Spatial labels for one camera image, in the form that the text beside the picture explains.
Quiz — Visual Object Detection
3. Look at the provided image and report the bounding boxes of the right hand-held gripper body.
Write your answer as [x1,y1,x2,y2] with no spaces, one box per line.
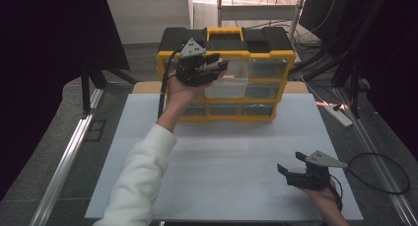
[285,150,349,190]

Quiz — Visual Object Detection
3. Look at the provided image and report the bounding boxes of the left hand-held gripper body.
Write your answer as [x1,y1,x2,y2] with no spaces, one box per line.
[174,38,220,88]

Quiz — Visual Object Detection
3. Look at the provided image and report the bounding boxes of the yellow black organizer cabinet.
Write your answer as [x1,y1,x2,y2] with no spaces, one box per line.
[156,26,297,123]

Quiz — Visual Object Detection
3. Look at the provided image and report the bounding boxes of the person's right hand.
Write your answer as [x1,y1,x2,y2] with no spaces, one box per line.
[300,180,343,213]

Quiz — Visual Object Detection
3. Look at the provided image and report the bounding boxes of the person's left hand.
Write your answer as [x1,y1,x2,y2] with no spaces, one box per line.
[164,75,213,116]

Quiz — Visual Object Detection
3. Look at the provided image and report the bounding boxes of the set of clear cabinet drawers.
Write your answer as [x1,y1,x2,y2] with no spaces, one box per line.
[164,58,290,117]

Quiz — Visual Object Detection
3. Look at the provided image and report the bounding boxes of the white table mat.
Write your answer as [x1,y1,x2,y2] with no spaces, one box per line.
[84,93,364,221]

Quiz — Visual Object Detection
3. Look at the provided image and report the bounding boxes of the white power strip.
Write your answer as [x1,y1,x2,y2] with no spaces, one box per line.
[323,102,354,128]

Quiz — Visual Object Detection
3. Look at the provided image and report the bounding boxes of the black stand legs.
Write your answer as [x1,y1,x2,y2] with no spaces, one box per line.
[80,59,139,116]
[331,57,363,120]

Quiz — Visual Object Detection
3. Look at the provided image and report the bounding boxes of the black curtain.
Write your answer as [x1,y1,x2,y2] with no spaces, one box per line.
[0,0,130,200]
[331,0,418,151]

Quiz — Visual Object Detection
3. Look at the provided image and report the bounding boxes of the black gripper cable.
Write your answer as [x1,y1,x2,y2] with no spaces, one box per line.
[157,48,183,120]
[329,174,345,212]

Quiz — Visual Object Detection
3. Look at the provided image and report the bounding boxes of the thin white cable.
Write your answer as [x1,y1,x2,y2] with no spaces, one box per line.
[300,73,327,106]

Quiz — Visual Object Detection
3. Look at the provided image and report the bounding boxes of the aluminium floor rail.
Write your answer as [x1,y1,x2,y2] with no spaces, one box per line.
[29,87,105,226]
[331,87,418,226]

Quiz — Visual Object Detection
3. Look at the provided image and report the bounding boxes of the bundle of black cables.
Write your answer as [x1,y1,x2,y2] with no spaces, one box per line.
[289,18,338,83]

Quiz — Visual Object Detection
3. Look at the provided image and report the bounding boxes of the black looped floor cable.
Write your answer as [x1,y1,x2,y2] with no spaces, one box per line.
[347,152,411,195]

